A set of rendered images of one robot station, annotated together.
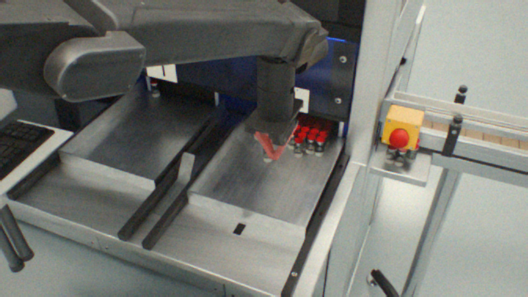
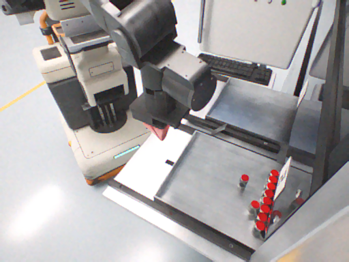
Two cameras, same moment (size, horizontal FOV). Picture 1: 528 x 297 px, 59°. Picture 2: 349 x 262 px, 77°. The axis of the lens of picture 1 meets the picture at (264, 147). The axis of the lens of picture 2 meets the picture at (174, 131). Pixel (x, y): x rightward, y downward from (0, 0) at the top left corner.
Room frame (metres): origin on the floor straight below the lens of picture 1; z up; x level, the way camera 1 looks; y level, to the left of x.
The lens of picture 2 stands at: (0.67, -0.33, 1.44)
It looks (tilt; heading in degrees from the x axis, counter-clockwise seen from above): 48 degrees down; 96
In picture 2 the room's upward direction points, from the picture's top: straight up
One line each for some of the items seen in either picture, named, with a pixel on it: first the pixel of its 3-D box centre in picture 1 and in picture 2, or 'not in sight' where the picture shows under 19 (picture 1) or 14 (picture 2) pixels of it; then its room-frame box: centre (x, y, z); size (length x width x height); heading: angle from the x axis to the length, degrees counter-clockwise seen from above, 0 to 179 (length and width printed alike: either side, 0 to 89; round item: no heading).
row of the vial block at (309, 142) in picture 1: (288, 138); (265, 200); (0.88, -0.06, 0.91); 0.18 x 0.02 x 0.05; 67
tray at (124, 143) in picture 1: (148, 128); (262, 112); (0.93, 0.29, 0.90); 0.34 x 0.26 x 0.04; 157
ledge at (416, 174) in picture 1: (402, 159); not in sight; (0.84, -0.33, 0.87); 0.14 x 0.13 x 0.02; 157
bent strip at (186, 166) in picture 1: (174, 183); (204, 125); (0.72, 0.19, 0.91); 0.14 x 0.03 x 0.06; 156
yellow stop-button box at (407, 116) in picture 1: (403, 125); not in sight; (0.81, -0.30, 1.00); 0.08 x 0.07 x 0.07; 157
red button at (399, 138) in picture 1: (399, 137); not in sight; (0.77, -0.28, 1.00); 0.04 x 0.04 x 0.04; 67
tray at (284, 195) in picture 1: (275, 163); (232, 187); (0.80, -0.02, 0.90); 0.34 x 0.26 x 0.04; 157
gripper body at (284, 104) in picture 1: (275, 102); (159, 97); (0.61, -0.02, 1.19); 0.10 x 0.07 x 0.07; 157
